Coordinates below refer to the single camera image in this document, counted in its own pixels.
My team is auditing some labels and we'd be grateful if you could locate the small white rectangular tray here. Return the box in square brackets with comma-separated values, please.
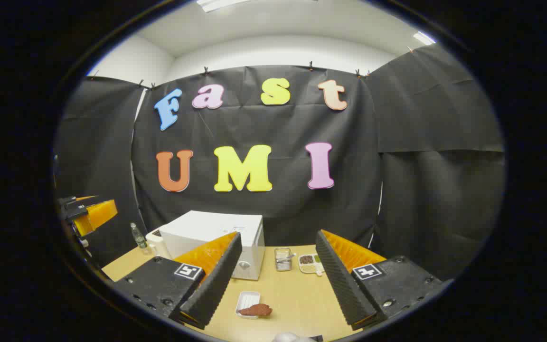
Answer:
[235, 291, 261, 319]

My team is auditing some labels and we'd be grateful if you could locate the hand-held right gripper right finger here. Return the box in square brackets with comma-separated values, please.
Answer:
[315, 229, 446, 332]

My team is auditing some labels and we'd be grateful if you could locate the white microwave oven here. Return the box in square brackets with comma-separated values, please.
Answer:
[159, 210, 265, 281]

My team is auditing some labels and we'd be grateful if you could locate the metal mesh basket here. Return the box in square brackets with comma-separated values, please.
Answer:
[274, 247, 293, 272]

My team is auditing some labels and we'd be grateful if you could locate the divided dish with beans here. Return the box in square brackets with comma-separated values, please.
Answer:
[298, 253, 325, 276]

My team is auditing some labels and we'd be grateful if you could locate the white toaster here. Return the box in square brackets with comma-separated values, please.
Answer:
[145, 228, 172, 260]

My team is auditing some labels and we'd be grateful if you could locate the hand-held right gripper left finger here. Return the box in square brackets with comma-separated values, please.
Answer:
[111, 231, 244, 330]

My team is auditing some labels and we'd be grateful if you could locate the brown meat piece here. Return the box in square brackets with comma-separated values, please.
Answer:
[238, 303, 273, 318]

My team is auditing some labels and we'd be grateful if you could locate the clear plastic water bottle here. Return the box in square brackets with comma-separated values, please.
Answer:
[130, 222, 149, 250]

